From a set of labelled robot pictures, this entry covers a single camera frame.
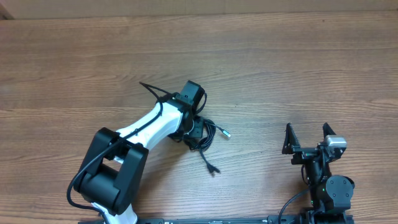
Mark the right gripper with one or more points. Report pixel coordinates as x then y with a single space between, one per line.
303 152

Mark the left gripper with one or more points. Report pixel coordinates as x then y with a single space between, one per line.
197 131

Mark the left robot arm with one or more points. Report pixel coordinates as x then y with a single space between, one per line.
110 174

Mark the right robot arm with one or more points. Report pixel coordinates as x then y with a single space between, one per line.
330 195

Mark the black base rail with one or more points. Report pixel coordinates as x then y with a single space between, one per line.
271 219

